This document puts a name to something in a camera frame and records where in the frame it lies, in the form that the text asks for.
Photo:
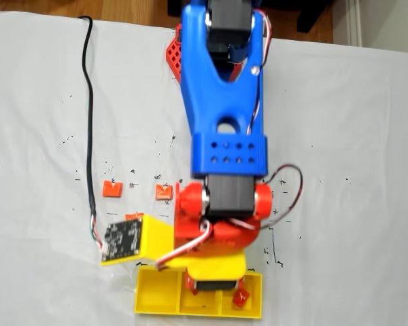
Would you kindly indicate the red Starburst candy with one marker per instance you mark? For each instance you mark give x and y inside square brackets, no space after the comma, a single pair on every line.
[241,298]

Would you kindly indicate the orange Starburst candy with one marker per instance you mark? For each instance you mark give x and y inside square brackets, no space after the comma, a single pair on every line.
[134,216]
[165,192]
[113,189]

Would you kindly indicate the yellow three-compartment box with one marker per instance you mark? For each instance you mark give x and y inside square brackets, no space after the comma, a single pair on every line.
[156,295]

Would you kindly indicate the white table cover sheet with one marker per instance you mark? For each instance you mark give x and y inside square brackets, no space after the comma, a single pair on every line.
[37,136]

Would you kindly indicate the white baseboard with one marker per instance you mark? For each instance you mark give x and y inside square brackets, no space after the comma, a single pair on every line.
[355,20]

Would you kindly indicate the camera board on yellow mount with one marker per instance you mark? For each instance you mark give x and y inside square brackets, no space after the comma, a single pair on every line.
[122,241]

